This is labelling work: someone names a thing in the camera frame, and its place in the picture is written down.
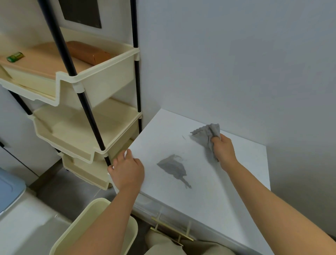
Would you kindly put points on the grey dust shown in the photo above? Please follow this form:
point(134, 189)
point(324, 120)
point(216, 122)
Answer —
point(172, 168)

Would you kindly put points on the grey cleaning cloth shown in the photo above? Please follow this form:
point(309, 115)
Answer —
point(206, 136)

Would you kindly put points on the white bedside drawer cabinet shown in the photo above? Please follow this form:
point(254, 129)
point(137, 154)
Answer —
point(215, 205)

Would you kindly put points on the white storage bin blue lid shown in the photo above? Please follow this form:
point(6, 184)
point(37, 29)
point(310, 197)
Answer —
point(26, 223)

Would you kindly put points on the cream box orange lid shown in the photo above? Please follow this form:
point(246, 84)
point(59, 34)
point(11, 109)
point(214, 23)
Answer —
point(39, 63)

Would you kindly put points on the black wall panel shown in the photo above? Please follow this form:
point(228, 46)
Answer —
point(81, 13)

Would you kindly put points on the cream plastic waste bin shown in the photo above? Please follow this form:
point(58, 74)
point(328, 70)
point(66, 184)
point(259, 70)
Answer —
point(76, 231)

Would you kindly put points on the beige trousers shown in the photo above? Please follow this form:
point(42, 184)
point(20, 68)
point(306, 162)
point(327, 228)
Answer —
point(162, 244)

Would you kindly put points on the person's left forearm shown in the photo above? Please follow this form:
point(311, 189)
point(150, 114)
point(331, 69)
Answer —
point(110, 226)

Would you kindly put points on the green battery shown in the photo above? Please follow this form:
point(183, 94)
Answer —
point(15, 57)

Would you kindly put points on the cream tiered storage rack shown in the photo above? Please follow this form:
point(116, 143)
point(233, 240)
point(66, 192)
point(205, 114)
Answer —
point(110, 78)

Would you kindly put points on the person's right hand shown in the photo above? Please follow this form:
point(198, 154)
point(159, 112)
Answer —
point(224, 153)

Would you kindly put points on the brown cylindrical pouch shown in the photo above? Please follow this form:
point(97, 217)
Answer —
point(89, 52)

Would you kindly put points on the person's right forearm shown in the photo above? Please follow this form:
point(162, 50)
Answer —
point(275, 215)

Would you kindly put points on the white wardrobe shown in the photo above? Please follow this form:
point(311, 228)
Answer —
point(15, 126)

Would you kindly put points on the person's left hand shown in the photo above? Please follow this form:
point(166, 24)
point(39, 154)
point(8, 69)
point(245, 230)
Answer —
point(128, 173)

